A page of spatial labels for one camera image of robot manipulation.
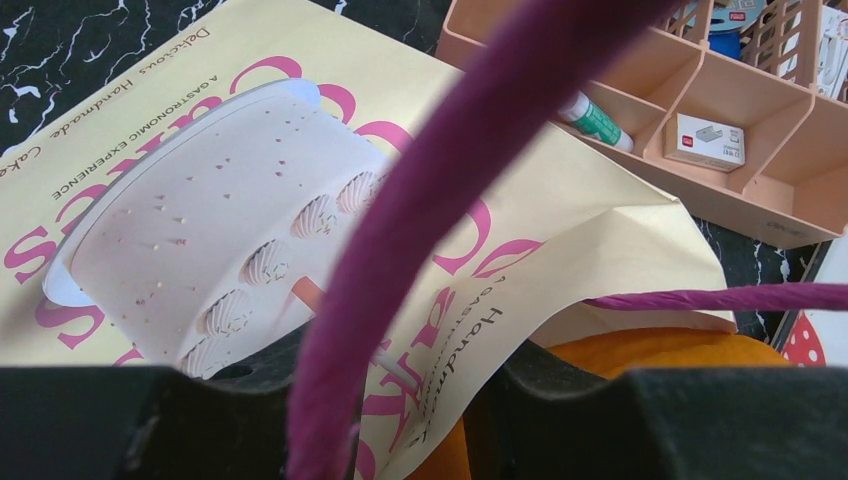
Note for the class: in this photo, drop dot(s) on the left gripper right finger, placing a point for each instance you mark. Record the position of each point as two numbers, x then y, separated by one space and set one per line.
540 417

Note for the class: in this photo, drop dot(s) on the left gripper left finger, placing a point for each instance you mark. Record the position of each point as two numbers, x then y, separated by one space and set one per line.
148 422

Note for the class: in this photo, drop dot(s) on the paper cake bag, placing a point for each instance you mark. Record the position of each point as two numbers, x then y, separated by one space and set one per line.
190 214

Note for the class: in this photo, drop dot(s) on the strawberry print tray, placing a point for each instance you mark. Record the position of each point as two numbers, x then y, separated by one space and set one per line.
817 337

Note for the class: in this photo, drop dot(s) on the green marker pen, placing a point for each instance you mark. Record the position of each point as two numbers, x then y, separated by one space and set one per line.
590 120

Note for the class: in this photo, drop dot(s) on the small white card box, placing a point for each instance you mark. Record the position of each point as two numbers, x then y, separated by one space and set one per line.
704 143

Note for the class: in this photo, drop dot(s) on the blue tape dispenser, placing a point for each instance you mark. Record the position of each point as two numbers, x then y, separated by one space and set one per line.
728 20

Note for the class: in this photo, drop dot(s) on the white label box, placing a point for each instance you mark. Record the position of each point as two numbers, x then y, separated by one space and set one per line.
831 66

